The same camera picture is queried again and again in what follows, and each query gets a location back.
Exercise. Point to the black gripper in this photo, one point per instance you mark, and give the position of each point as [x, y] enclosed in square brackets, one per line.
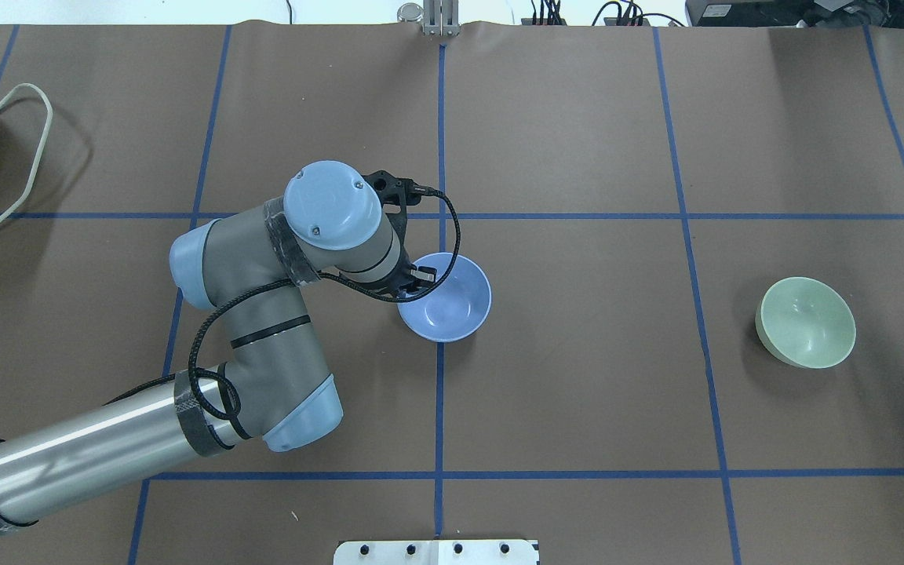
[407, 282]

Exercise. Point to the blue bowl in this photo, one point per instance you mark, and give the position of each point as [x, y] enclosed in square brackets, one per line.
[457, 308]

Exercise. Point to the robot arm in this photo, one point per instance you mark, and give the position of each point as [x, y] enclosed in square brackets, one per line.
[255, 367]

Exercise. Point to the green bowl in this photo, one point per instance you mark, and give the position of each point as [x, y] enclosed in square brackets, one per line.
[805, 323]

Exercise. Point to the black monitor base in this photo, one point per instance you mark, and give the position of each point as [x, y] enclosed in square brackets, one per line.
[827, 14]

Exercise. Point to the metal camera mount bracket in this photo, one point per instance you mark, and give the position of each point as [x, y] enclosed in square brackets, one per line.
[440, 18]

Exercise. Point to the white camera stand base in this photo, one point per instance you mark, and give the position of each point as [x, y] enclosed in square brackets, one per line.
[439, 551]

